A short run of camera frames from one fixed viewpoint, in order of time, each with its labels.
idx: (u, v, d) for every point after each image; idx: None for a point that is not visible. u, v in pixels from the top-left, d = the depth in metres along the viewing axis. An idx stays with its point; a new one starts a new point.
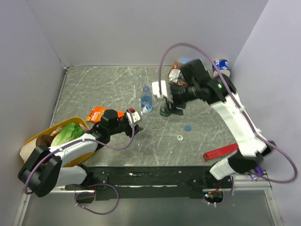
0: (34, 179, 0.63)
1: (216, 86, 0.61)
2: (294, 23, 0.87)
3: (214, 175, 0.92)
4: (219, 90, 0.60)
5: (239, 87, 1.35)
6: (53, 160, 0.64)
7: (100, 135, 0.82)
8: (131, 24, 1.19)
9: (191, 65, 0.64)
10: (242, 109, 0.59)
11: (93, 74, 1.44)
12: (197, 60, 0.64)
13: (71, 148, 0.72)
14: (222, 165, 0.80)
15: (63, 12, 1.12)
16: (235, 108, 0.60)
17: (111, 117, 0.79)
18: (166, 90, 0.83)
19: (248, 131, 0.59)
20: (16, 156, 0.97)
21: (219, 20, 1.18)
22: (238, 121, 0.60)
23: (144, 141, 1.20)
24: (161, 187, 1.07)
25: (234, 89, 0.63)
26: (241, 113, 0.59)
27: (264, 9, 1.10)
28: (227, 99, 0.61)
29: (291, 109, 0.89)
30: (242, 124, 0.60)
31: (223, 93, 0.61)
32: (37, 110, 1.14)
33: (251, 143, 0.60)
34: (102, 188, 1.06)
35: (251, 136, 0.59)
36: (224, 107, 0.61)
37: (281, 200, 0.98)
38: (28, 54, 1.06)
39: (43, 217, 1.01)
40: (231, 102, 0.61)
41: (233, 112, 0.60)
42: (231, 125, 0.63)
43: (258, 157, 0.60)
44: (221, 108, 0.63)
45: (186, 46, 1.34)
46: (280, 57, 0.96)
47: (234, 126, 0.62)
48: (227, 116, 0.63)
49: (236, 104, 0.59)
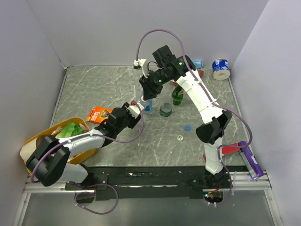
0: (41, 168, 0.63)
1: (178, 64, 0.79)
2: (295, 23, 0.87)
3: (209, 171, 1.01)
4: (180, 67, 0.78)
5: (239, 87, 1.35)
6: (61, 151, 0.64)
7: (107, 132, 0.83)
8: (130, 23, 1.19)
9: (160, 51, 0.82)
10: (200, 82, 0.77)
11: (93, 74, 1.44)
12: (165, 48, 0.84)
13: (79, 141, 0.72)
14: (209, 154, 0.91)
15: (63, 12, 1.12)
16: (194, 81, 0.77)
17: (119, 115, 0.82)
18: (144, 68, 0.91)
19: (205, 100, 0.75)
20: (17, 156, 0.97)
21: (219, 21, 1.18)
22: (196, 91, 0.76)
23: (144, 141, 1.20)
24: (161, 187, 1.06)
25: (194, 66, 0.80)
26: (200, 84, 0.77)
27: (264, 8, 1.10)
28: (186, 74, 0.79)
29: (291, 109, 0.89)
30: (200, 94, 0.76)
31: (183, 70, 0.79)
32: (37, 110, 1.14)
33: (208, 109, 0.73)
34: (102, 188, 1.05)
35: (208, 104, 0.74)
36: (185, 80, 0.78)
37: (281, 200, 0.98)
38: (28, 54, 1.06)
39: (43, 217, 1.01)
40: (190, 76, 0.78)
41: (192, 84, 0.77)
42: (192, 98, 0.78)
43: (215, 122, 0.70)
44: (184, 84, 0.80)
45: (186, 46, 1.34)
46: (280, 57, 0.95)
47: (195, 98, 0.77)
48: (188, 90, 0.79)
49: (194, 77, 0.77)
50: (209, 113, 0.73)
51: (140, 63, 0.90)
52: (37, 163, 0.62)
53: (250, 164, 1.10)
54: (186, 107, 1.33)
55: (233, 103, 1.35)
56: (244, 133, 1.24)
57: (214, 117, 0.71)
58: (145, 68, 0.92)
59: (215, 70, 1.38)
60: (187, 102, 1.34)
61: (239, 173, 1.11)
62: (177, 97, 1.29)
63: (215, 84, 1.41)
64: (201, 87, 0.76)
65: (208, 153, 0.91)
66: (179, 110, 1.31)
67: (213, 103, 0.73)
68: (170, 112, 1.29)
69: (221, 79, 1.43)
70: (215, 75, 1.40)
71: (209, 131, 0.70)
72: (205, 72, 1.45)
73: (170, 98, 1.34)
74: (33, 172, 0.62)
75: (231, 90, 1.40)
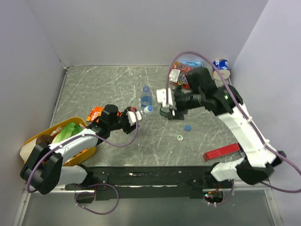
0: (36, 177, 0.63)
1: (223, 97, 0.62)
2: (295, 23, 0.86)
3: (215, 177, 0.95)
4: (226, 102, 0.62)
5: (239, 87, 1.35)
6: (54, 157, 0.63)
7: (99, 130, 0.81)
8: (130, 23, 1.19)
9: (199, 76, 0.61)
10: (250, 120, 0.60)
11: (93, 74, 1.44)
12: (203, 70, 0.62)
13: (71, 144, 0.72)
14: (228, 172, 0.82)
15: (63, 12, 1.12)
16: (243, 118, 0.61)
17: (112, 111, 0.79)
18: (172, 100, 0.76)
19: (257, 142, 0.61)
20: (16, 156, 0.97)
21: (219, 21, 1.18)
22: (246, 133, 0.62)
23: (144, 141, 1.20)
24: (160, 187, 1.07)
25: (241, 99, 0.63)
26: (250, 124, 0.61)
27: (264, 9, 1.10)
28: (234, 110, 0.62)
29: (291, 109, 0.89)
30: (250, 135, 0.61)
31: (229, 105, 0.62)
32: (37, 110, 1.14)
33: (260, 155, 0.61)
34: (102, 188, 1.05)
35: (260, 147, 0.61)
36: (232, 118, 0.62)
37: (281, 200, 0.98)
38: (28, 54, 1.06)
39: (43, 217, 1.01)
40: (238, 113, 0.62)
41: (241, 123, 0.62)
42: (240, 136, 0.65)
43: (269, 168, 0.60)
44: (229, 120, 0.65)
45: (186, 46, 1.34)
46: (280, 57, 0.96)
47: (243, 137, 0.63)
48: (234, 126, 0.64)
49: (243, 115, 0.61)
50: (261, 159, 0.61)
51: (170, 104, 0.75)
52: (31, 173, 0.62)
53: None
54: None
55: None
56: None
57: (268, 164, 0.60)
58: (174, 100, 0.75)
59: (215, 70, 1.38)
60: None
61: None
62: None
63: None
64: (251, 126, 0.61)
65: (225, 171, 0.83)
66: None
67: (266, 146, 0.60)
68: None
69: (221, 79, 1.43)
70: (215, 75, 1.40)
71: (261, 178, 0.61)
72: None
73: None
74: (28, 182, 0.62)
75: None
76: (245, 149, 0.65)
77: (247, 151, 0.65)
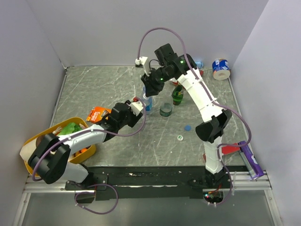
0: (43, 166, 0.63)
1: (178, 62, 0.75)
2: (296, 23, 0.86)
3: (209, 171, 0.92)
4: (181, 65, 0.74)
5: (239, 87, 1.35)
6: (62, 149, 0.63)
7: (109, 127, 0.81)
8: (130, 23, 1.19)
9: (162, 49, 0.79)
10: (200, 81, 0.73)
11: (93, 74, 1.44)
12: (167, 45, 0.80)
13: (80, 137, 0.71)
14: (209, 152, 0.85)
15: (63, 12, 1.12)
16: (194, 79, 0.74)
17: (122, 108, 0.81)
18: (146, 66, 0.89)
19: (205, 98, 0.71)
20: (17, 156, 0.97)
21: (218, 21, 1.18)
22: (197, 90, 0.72)
23: (144, 141, 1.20)
24: (160, 187, 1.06)
25: (195, 65, 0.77)
26: (200, 83, 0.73)
27: (264, 8, 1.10)
28: (187, 72, 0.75)
29: (291, 109, 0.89)
30: (200, 92, 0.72)
31: (185, 68, 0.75)
32: (37, 110, 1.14)
33: (208, 109, 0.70)
34: (102, 188, 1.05)
35: (208, 103, 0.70)
36: (186, 79, 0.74)
37: (281, 200, 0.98)
38: (28, 54, 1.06)
39: (43, 217, 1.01)
40: (191, 75, 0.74)
41: (193, 83, 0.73)
42: (192, 97, 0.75)
43: (215, 120, 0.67)
44: (184, 83, 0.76)
45: (186, 46, 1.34)
46: (281, 57, 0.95)
47: (195, 96, 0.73)
48: (188, 88, 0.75)
49: (195, 76, 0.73)
50: (209, 113, 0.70)
51: (141, 62, 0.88)
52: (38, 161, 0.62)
53: (250, 164, 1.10)
54: (186, 107, 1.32)
55: (233, 103, 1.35)
56: (245, 133, 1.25)
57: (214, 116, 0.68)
58: (147, 65, 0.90)
59: (215, 70, 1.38)
60: (187, 102, 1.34)
61: (239, 173, 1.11)
62: (177, 97, 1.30)
63: (215, 84, 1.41)
64: (201, 86, 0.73)
65: (208, 151, 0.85)
66: (179, 110, 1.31)
67: (213, 102, 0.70)
68: (170, 112, 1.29)
69: (221, 79, 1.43)
70: (215, 75, 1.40)
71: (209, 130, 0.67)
72: (205, 72, 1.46)
73: (170, 98, 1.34)
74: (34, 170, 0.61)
75: (231, 90, 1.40)
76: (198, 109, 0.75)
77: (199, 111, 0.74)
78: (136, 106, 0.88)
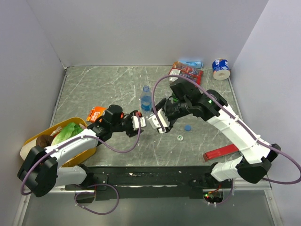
0: (32, 180, 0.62)
1: (207, 102, 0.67)
2: (296, 23, 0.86)
3: (217, 178, 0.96)
4: (210, 106, 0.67)
5: (239, 87, 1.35)
6: (49, 162, 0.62)
7: (102, 130, 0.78)
8: (131, 24, 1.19)
9: (182, 84, 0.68)
10: (237, 119, 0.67)
11: (93, 74, 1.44)
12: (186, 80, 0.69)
13: (67, 148, 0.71)
14: (228, 171, 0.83)
15: (63, 12, 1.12)
16: (230, 118, 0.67)
17: (116, 111, 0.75)
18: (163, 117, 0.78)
19: (248, 139, 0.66)
20: (16, 156, 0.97)
21: (218, 21, 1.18)
22: (236, 131, 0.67)
23: (144, 141, 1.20)
24: (160, 187, 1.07)
25: (225, 101, 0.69)
26: (237, 122, 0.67)
27: (264, 9, 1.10)
28: (220, 112, 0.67)
29: (290, 110, 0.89)
30: (241, 133, 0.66)
31: (215, 108, 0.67)
32: (37, 110, 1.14)
33: (254, 150, 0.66)
34: (102, 188, 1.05)
35: (253, 143, 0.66)
36: (220, 120, 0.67)
37: (281, 200, 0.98)
38: (28, 55, 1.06)
39: (43, 217, 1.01)
40: (225, 114, 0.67)
41: (229, 123, 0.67)
42: (230, 135, 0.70)
43: (265, 162, 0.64)
44: (217, 123, 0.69)
45: (186, 46, 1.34)
46: (281, 58, 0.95)
47: (234, 136, 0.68)
48: (224, 128, 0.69)
49: (230, 116, 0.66)
50: (256, 154, 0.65)
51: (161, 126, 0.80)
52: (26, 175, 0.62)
53: None
54: None
55: (233, 103, 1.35)
56: None
57: (264, 157, 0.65)
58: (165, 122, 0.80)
59: (215, 70, 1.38)
60: None
61: None
62: None
63: (215, 84, 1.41)
64: (240, 125, 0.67)
65: (225, 170, 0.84)
66: None
67: (258, 141, 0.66)
68: None
69: (221, 79, 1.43)
70: (215, 75, 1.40)
71: (258, 172, 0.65)
72: (205, 72, 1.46)
73: None
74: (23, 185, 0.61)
75: (231, 90, 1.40)
76: (240, 148, 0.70)
77: (241, 150, 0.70)
78: (136, 120, 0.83)
